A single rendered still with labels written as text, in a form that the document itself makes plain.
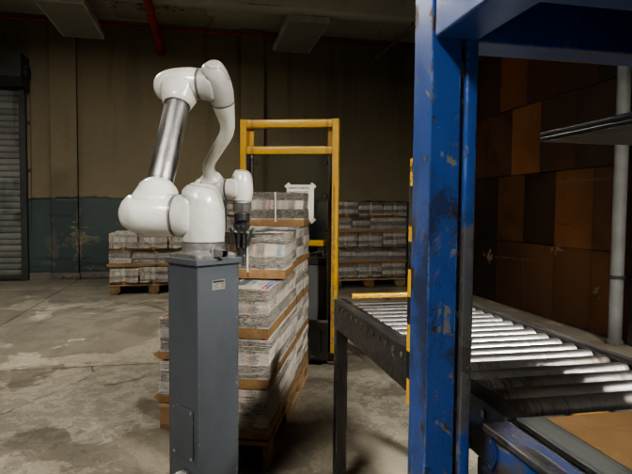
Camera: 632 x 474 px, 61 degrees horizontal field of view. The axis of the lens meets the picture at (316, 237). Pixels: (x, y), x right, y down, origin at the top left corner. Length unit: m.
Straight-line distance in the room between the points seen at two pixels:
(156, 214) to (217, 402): 0.72
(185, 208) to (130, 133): 7.60
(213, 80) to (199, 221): 0.64
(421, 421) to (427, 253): 0.28
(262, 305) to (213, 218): 0.59
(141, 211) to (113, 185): 7.47
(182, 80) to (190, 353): 1.10
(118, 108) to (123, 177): 1.12
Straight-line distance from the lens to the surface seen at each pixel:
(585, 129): 0.90
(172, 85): 2.37
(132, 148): 9.54
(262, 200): 3.57
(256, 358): 2.48
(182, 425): 2.16
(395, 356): 1.64
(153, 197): 2.07
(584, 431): 1.10
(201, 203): 1.98
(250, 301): 2.43
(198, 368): 2.01
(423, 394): 0.93
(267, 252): 2.68
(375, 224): 8.15
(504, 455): 1.06
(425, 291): 0.89
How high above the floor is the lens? 1.18
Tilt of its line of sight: 3 degrees down
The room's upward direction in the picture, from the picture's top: straight up
